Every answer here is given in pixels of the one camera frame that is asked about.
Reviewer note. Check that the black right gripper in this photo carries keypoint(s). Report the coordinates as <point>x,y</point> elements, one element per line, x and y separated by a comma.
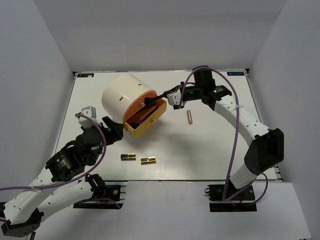
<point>173,89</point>

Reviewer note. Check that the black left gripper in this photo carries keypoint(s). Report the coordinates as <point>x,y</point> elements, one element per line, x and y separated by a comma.
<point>116,133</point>

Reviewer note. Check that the yellow drawer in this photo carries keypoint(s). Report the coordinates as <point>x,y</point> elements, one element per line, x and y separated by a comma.
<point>136,132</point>

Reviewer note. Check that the black fan makeup brush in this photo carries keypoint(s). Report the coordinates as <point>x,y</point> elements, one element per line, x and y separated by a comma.
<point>151,100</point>

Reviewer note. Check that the orange top drawer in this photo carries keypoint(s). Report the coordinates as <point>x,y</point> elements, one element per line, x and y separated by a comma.
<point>135,105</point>

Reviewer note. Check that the cream cylindrical drawer organizer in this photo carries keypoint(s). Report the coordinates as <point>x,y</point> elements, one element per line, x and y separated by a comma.
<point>120,93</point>

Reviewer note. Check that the black gold lipstick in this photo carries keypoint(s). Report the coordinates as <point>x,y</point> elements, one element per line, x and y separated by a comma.
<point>148,160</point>
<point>128,156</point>

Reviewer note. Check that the thin black makeup brush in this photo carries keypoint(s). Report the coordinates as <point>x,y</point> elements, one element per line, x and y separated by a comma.
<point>141,116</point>

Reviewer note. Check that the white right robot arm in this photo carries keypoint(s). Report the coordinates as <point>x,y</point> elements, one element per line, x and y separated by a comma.
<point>266,146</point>

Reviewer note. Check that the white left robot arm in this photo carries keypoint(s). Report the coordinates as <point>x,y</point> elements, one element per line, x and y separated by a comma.
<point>66,179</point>

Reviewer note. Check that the rose gold lipstick tube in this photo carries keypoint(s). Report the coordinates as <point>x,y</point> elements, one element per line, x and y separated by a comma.
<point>189,117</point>

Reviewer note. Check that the right blue table sticker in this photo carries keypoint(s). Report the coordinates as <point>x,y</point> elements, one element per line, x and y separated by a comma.
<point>235,73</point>

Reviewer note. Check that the blue table sticker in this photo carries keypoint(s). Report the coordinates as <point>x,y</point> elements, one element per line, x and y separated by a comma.
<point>85,75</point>
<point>235,73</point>

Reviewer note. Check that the left blue table sticker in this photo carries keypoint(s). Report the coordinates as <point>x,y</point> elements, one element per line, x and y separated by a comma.
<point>85,75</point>

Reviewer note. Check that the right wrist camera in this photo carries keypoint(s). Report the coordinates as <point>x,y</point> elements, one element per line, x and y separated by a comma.
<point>174,99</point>

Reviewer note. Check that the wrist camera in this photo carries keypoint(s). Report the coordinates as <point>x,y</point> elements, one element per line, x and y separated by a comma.
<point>174,99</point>
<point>87,116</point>

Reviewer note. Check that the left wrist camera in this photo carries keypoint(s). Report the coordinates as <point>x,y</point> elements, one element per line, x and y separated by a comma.
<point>87,116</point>

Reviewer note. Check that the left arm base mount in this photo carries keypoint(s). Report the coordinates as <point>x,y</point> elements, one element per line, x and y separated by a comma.
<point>106,195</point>

